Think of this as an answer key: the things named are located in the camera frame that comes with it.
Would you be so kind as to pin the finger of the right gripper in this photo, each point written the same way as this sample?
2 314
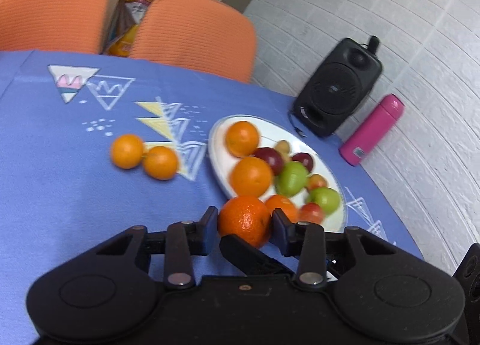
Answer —
250 260

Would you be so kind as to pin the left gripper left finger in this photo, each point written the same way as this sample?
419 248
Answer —
184 240

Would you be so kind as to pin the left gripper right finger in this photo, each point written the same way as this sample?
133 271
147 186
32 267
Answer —
307 243

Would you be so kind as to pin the small mandarin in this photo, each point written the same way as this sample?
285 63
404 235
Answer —
282 203

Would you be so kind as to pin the bumpy mandarin orange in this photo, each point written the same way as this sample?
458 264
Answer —
248 218

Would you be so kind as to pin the round green apple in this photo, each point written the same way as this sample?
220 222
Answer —
327 198

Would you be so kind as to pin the small red-yellow plum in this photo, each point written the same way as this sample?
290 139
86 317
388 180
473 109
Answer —
315 181

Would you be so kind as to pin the oblong green fruit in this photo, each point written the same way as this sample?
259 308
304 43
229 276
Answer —
292 179

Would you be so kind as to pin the dark red plum front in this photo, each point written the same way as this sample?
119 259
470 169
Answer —
305 159

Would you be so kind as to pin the dark red plum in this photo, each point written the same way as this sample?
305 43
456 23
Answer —
305 159
272 157

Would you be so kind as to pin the small tan longan fruit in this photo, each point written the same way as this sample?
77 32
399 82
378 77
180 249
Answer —
283 147

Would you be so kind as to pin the large orange front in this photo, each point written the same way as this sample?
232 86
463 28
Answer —
242 139

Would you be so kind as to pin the small orange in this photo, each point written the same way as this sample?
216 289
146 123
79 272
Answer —
160 163
127 151

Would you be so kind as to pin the white round plate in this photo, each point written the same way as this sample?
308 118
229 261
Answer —
270 133

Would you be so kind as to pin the pink thermos bottle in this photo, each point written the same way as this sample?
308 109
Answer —
372 130

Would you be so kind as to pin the blue patterned tablecloth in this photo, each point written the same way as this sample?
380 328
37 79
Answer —
60 193

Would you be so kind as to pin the black speaker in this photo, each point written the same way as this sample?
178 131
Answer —
338 86

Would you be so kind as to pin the right orange chair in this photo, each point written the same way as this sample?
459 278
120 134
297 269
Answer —
199 35

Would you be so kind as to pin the orange chair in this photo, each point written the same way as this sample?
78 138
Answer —
199 35
53 25

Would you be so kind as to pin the yellow snack bag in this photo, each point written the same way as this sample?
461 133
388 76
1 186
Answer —
138 7

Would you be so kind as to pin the left orange chair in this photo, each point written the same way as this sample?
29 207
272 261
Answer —
53 25

